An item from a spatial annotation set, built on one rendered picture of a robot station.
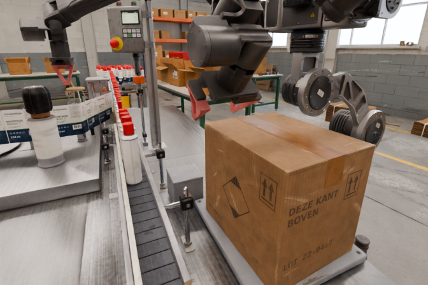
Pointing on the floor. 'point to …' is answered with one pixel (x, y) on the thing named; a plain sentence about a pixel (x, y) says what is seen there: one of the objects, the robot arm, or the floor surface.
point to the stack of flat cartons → (339, 109)
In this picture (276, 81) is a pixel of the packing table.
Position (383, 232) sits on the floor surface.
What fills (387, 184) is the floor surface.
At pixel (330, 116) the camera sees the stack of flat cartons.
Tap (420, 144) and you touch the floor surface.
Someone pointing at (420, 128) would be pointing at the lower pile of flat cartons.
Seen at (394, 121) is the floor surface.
